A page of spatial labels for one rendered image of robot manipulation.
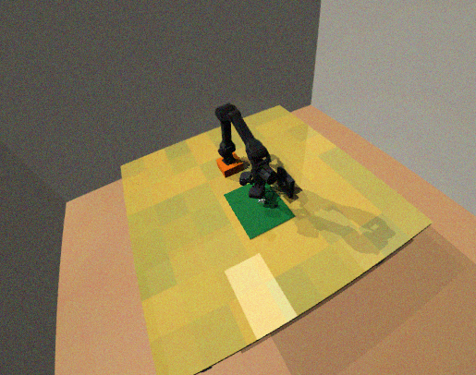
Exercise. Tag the green circuit board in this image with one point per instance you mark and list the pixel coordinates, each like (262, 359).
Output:
(258, 216)

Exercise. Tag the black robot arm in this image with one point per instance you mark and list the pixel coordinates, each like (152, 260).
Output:
(256, 151)

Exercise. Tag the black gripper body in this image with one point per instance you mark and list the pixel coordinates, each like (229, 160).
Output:
(256, 192)

